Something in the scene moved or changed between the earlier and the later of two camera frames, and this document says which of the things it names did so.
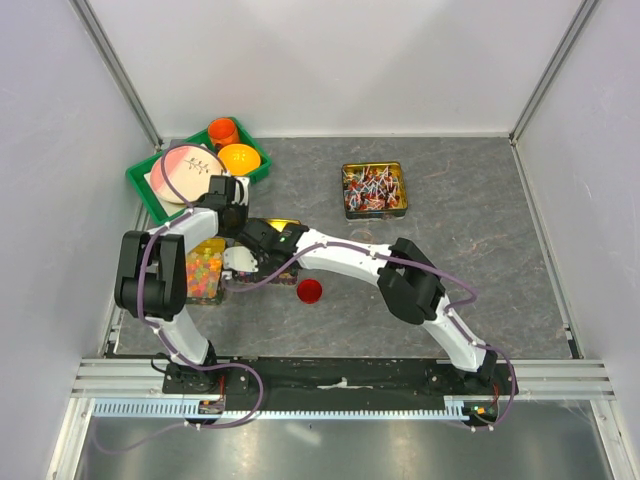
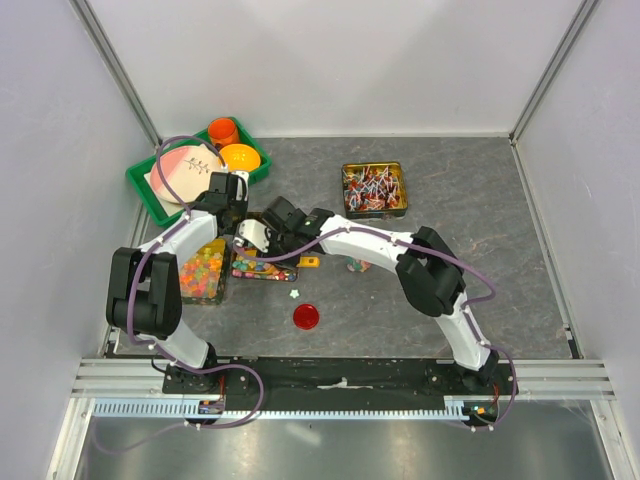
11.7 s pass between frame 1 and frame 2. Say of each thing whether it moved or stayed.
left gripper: stayed
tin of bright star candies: stayed
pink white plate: stayed
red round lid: moved
